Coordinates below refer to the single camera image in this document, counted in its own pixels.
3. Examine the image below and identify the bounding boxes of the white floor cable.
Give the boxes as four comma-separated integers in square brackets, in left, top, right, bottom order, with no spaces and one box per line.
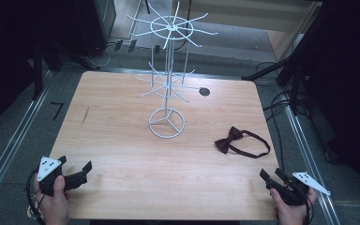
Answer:
[85,41,120,68]

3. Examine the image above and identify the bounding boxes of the person's left hand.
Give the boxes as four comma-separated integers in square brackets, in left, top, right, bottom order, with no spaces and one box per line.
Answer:
[32,174,71,225]

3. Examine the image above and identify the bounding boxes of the dark cabinet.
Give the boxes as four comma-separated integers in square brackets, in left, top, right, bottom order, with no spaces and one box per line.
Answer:
[73,0,117,58]

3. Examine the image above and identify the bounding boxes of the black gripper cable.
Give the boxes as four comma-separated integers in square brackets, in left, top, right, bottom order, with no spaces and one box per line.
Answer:
[302,192,316,225]
[24,170,46,225]

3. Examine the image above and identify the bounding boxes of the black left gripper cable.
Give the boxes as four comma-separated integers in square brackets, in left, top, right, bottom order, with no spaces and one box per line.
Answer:
[24,170,46,225]

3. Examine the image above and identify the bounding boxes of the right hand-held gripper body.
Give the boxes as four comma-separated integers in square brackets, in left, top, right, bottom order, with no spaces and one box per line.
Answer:
[265,171,332,207]

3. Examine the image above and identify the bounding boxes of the white wire display rack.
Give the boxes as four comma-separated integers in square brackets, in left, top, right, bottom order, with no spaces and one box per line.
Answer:
[127,1,218,140]

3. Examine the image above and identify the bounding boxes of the light wooden furniture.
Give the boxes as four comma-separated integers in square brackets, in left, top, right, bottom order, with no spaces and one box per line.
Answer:
[172,0,323,62]

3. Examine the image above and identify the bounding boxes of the black floor cable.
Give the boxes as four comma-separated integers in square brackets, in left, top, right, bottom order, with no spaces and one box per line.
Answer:
[255,61,310,172]

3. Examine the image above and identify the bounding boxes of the person's right hand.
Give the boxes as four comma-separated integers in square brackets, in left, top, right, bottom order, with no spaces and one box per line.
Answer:
[269,187,319,225]

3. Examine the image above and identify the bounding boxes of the dark red bow tie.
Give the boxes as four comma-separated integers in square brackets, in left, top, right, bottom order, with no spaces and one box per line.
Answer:
[214,126,272,159]

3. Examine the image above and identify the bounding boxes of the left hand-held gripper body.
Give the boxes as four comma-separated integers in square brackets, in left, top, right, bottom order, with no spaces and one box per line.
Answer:
[37,156,89,198]

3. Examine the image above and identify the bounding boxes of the metal floor rail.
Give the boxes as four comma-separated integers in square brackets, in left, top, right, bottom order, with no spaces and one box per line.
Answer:
[284,104,341,225]
[0,70,54,218]

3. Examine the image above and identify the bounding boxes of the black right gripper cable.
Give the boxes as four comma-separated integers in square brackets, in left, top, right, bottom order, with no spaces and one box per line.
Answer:
[302,192,316,225]

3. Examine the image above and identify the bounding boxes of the black metal stand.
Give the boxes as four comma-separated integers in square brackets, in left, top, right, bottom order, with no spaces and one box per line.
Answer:
[31,37,101,101]
[241,6,326,116]

